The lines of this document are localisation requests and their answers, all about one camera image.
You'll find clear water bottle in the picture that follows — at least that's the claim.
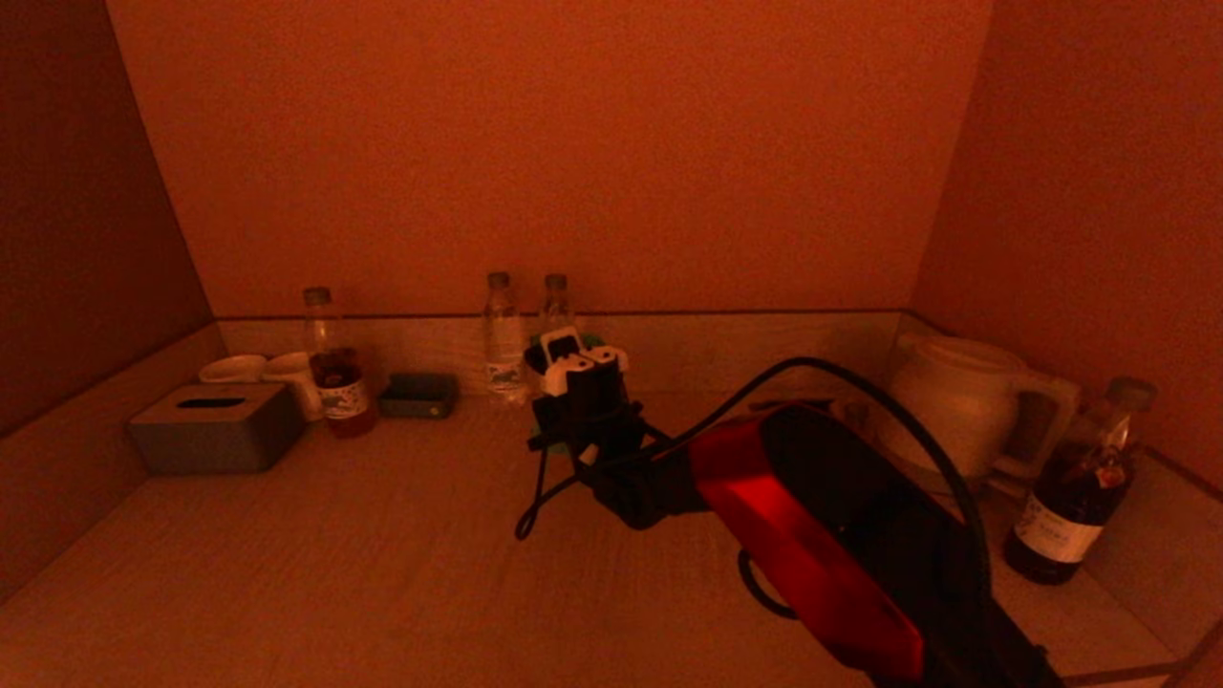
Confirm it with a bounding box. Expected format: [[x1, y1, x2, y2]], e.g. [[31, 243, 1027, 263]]
[[538, 274, 578, 395], [483, 272, 528, 404]]

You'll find small dark rectangular tray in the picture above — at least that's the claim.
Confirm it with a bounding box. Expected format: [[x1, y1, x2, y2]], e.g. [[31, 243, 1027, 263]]
[[380, 373, 460, 419]]

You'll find half-full red tea bottle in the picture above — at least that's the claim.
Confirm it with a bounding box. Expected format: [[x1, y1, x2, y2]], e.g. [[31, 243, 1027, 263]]
[[303, 287, 379, 440]]

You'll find white ceramic cup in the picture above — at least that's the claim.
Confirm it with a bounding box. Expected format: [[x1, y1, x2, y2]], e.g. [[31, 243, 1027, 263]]
[[199, 355, 268, 386], [264, 353, 327, 424]]

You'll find grey tissue box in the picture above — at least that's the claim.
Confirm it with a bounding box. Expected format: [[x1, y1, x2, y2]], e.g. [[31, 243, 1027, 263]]
[[129, 384, 307, 477]]

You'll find white electric kettle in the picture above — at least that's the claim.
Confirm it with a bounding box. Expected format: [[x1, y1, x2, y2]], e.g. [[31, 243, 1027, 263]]
[[877, 334, 1081, 481]]

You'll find dark drink bottle white label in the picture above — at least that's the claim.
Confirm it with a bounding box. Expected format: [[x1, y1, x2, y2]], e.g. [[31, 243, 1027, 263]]
[[1001, 376, 1157, 586]]

